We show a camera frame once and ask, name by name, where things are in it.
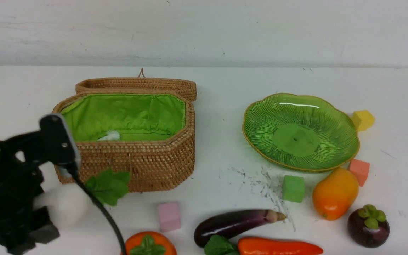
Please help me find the woven rattan basket lid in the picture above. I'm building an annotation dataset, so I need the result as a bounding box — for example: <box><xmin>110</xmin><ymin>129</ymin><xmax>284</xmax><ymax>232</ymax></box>
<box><xmin>75</xmin><ymin>69</ymin><xmax>197</xmax><ymax>102</ymax></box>

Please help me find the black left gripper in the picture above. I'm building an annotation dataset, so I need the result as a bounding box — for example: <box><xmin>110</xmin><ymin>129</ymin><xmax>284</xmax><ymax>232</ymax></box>
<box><xmin>0</xmin><ymin>133</ymin><xmax>60</xmax><ymax>255</ymax></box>

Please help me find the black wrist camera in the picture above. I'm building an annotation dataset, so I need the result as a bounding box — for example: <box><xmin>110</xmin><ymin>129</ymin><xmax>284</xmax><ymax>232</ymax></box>
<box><xmin>39</xmin><ymin>114</ymin><xmax>81</xmax><ymax>177</ymax></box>

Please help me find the orange yellow mango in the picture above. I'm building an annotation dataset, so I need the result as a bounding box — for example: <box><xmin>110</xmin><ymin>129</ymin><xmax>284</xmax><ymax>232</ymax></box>
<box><xmin>312</xmin><ymin>168</ymin><xmax>358</xmax><ymax>221</ymax></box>

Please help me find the purple mangosteen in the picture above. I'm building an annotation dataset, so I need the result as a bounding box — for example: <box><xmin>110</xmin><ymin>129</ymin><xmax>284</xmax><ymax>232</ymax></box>
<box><xmin>347</xmin><ymin>204</ymin><xmax>390</xmax><ymax>248</ymax></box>

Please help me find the pink foam cube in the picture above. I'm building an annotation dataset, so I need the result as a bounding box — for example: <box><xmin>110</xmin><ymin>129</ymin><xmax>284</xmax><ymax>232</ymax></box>
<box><xmin>157</xmin><ymin>202</ymin><xmax>182</xmax><ymax>233</ymax></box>

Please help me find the orange persimmon with green calyx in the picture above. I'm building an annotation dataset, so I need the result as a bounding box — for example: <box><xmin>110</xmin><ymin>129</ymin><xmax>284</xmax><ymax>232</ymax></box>
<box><xmin>125</xmin><ymin>231</ymin><xmax>177</xmax><ymax>255</ymax></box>

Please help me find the salmon foam cube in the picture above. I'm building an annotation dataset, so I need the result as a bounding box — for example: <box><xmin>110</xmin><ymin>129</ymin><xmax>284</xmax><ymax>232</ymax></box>
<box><xmin>348</xmin><ymin>159</ymin><xmax>370</xmax><ymax>187</ymax></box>

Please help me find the purple eggplant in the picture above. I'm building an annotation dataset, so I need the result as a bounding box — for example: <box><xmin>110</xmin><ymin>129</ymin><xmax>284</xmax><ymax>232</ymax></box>
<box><xmin>194</xmin><ymin>209</ymin><xmax>287</xmax><ymax>248</ymax></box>

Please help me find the green glass leaf plate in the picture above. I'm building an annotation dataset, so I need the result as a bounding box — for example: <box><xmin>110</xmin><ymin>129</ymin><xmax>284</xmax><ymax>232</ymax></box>
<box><xmin>242</xmin><ymin>93</ymin><xmax>361</xmax><ymax>173</ymax></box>

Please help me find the white radish with green leaves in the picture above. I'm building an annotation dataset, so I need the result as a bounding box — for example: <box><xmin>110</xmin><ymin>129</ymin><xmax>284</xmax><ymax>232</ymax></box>
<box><xmin>33</xmin><ymin>169</ymin><xmax>131</xmax><ymax>229</ymax></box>

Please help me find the orange carrot with green leaves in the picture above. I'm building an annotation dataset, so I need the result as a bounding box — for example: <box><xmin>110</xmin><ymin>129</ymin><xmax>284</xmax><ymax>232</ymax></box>
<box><xmin>204</xmin><ymin>235</ymin><xmax>324</xmax><ymax>255</ymax></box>

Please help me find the yellow foam cube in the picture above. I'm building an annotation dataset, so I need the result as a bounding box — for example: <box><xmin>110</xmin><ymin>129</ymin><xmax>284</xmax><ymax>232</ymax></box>
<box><xmin>351</xmin><ymin>110</ymin><xmax>375</xmax><ymax>132</ymax></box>

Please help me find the green foam cube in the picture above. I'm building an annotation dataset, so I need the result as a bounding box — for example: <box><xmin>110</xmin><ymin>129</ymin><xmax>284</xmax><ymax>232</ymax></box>
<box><xmin>282</xmin><ymin>175</ymin><xmax>305</xmax><ymax>203</ymax></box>

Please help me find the woven rattan basket green lining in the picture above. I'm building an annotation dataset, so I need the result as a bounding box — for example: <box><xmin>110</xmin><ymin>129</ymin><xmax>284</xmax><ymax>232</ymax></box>
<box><xmin>51</xmin><ymin>91</ymin><xmax>196</xmax><ymax>193</ymax></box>

